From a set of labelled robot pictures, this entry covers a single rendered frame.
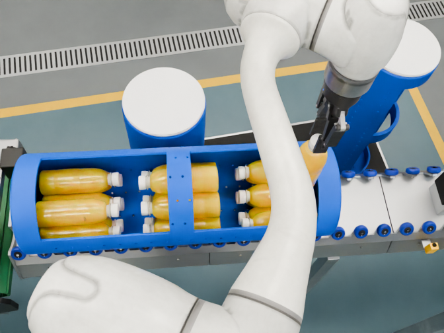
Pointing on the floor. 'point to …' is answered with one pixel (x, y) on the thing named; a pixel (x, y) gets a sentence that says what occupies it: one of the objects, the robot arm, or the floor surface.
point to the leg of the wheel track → (320, 269)
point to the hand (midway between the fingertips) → (320, 135)
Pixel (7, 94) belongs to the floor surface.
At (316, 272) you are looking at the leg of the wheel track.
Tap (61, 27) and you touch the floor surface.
